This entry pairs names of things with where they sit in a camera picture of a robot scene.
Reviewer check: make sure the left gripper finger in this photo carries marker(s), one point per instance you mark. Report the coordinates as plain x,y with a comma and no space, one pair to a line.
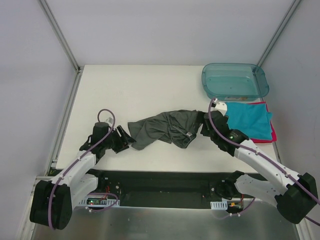
120,146
124,136

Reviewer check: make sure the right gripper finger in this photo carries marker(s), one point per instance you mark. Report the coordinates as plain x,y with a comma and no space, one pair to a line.
202,117
205,131

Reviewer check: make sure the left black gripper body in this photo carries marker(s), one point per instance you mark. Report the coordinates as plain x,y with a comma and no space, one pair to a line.
119,139

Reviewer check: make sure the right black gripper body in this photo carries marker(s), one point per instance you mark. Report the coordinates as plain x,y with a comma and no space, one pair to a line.
208,124

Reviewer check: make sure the dark grey t shirt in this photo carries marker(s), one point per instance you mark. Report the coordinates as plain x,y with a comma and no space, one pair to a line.
178,127

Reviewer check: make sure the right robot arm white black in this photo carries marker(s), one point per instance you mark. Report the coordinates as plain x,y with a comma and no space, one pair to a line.
294,195

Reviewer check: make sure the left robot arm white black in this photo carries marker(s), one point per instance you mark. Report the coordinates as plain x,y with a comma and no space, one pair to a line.
54,200

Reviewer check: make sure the folded cyan t shirt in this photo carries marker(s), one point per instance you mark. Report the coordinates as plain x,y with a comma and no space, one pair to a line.
254,120

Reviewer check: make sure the teal transparent plastic bin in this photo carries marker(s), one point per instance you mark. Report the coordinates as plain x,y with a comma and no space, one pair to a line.
240,82

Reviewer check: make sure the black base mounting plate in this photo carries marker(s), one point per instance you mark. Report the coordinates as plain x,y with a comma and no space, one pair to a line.
176,190

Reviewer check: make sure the folded magenta t shirt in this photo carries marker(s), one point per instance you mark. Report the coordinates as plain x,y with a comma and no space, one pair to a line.
273,133

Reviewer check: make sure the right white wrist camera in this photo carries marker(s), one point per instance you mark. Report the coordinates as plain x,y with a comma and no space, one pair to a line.
219,106

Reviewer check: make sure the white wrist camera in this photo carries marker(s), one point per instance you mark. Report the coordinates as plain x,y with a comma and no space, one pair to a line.
219,106
109,121

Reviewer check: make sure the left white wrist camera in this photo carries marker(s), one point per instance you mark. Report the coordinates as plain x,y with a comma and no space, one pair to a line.
109,121

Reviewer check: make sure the left white cable duct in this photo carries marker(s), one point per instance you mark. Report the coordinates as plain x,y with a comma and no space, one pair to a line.
95,202

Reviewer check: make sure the white cable duct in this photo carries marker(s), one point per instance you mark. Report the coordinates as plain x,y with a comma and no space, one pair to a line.
219,205
95,202

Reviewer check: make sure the right white cable duct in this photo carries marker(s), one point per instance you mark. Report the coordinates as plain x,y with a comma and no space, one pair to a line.
219,205

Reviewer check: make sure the right aluminium frame post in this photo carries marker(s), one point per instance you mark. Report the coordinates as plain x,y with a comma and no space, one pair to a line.
295,4

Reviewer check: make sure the aluminium frame post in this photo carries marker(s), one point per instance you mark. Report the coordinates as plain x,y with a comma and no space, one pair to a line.
44,5
295,4

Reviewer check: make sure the left aluminium frame post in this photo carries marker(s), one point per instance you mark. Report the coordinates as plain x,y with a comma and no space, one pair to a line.
44,5

